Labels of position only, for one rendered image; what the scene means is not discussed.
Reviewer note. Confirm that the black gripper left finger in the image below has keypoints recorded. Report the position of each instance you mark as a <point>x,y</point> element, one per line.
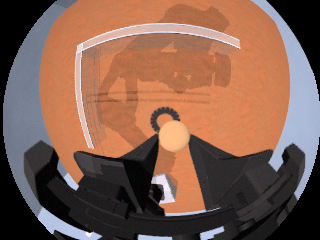
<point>133,170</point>

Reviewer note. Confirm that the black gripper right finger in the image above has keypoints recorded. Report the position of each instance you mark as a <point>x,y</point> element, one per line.
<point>219,171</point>

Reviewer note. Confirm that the peach ball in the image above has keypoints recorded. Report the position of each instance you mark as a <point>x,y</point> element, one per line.
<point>174,136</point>

